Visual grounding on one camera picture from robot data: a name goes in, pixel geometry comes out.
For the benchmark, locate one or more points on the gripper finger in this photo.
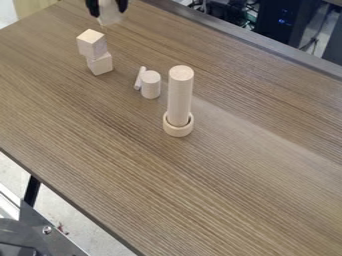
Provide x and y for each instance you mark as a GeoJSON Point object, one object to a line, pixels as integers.
{"type": "Point", "coordinates": [122, 4]}
{"type": "Point", "coordinates": [93, 8]}

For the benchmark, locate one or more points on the short wooden cylinder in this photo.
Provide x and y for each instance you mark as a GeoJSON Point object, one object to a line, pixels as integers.
{"type": "Point", "coordinates": [150, 84]}

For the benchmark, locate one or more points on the black computer case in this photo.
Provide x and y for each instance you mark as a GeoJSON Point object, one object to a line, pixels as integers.
{"type": "Point", "coordinates": [283, 19]}

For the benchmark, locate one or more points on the black table leg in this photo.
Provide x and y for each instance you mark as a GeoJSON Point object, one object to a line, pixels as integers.
{"type": "Point", "coordinates": [31, 190]}

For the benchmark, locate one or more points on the grey metal base plate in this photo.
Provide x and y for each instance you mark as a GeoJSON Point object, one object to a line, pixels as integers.
{"type": "Point", "coordinates": [31, 234]}

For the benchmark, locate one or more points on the tall wooden cylinder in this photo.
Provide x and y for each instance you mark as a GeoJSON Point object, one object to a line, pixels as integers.
{"type": "Point", "coordinates": [180, 96]}

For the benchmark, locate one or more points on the thin wooden stick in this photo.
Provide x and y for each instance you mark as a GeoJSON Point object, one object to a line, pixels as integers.
{"type": "Point", "coordinates": [139, 78]}

